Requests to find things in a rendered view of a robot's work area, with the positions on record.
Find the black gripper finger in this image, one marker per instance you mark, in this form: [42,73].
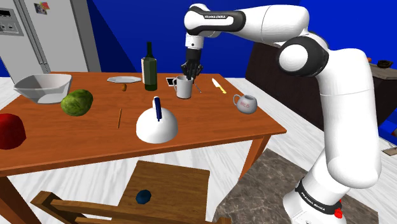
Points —
[197,71]
[187,72]

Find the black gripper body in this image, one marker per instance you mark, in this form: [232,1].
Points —
[193,57]

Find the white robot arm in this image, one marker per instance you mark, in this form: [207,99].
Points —
[347,102]

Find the thin grey metal utensil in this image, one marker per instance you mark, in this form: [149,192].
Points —
[198,88]

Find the grey mug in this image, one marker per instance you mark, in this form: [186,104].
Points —
[185,89]

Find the black and white phone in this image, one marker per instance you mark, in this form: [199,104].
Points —
[170,82]

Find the dark green wine bottle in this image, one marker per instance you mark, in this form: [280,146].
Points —
[150,71]

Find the brown wooden table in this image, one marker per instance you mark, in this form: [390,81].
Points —
[201,121]

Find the round white mug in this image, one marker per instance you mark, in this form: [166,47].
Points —
[246,104]

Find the white plate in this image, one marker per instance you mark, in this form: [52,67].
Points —
[124,79]

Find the small brown oval object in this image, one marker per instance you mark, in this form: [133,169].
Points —
[124,87]

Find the brown pencil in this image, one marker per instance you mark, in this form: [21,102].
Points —
[119,118]

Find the dark brown cabinet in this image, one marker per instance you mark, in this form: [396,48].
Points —
[279,80]

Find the green cabbage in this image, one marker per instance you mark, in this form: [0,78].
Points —
[76,102]

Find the brown wooden chair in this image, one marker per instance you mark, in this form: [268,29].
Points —
[173,186]

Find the dark blue ball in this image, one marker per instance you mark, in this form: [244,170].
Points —
[143,197]

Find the marble patterned robot stand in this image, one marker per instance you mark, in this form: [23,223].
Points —
[257,192]

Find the grey refrigerator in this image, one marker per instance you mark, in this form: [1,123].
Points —
[52,37]

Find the white angular bowl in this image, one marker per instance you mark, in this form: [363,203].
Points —
[43,86]

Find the red rounded object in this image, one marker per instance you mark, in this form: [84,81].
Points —
[11,131]

